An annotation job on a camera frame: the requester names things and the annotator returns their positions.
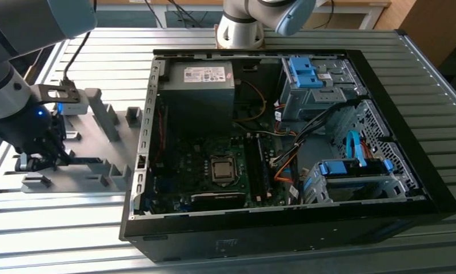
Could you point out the silver CPU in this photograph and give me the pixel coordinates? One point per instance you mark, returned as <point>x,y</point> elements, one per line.
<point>223,170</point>

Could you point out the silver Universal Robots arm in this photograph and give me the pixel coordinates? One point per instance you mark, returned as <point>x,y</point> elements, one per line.
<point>7,94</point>

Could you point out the black graphics card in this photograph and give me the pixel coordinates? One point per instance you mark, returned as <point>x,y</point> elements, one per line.
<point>218,201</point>

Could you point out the green motherboard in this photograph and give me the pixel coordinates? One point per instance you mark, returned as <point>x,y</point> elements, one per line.
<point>241,185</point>

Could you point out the blue disk carrier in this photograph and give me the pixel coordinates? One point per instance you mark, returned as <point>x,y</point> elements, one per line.
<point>338,168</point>

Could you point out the CPU socket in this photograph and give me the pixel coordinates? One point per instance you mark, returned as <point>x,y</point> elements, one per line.
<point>223,158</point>

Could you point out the black RAM slot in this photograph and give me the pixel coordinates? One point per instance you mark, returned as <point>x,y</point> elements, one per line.
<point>253,165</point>

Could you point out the grey parts rack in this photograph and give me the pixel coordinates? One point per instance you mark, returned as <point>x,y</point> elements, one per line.
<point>98,142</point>

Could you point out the blue drive bay latch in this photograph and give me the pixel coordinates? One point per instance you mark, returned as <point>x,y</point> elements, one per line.
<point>304,71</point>

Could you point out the wooden cabinet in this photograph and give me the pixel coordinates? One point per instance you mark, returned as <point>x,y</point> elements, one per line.
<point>433,28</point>

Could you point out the black open PC case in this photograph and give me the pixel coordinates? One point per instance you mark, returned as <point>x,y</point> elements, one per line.
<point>250,237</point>

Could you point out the grey disk bay cage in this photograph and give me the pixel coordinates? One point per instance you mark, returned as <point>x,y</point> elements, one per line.
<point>365,179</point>

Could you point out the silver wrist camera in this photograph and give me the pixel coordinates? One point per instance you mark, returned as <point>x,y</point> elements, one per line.
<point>76,109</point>

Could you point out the grey power supply unit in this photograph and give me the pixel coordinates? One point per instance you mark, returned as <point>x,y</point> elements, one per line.
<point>197,91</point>

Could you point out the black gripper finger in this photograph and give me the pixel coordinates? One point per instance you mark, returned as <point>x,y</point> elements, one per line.
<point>60,148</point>
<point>38,164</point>

